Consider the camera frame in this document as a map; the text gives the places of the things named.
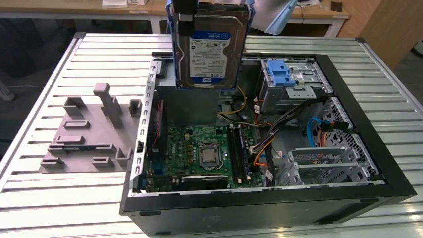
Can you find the blue drive latch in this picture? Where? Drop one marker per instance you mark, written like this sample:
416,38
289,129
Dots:
279,74

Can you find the grey parts rack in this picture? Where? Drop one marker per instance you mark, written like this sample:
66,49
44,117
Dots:
92,134

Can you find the silver CPU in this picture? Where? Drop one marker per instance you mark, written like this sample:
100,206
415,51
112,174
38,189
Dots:
208,156

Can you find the black graphics card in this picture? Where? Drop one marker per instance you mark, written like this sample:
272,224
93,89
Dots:
204,182

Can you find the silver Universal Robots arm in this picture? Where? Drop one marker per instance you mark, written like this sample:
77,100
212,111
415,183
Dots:
260,15

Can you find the black open PC case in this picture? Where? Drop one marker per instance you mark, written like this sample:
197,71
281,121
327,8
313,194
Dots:
231,215

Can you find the green motherboard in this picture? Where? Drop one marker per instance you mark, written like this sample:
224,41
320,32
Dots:
184,138

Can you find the wooden desk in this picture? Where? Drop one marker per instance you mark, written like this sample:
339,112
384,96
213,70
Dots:
65,8

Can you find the metal optical drive cage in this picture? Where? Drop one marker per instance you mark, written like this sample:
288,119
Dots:
297,93

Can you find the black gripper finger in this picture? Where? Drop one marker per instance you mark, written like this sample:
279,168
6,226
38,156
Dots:
184,7

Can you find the hard disk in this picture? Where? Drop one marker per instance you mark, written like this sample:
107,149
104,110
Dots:
211,62

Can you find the grey metal stand foot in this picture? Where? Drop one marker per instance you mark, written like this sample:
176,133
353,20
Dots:
6,91

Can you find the grey power supply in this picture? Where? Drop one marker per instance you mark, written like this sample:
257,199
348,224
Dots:
188,106

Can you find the white paper box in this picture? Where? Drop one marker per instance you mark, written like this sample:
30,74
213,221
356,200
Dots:
139,2
113,3

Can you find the CPU socket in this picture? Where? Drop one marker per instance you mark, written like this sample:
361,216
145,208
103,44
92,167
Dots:
208,144

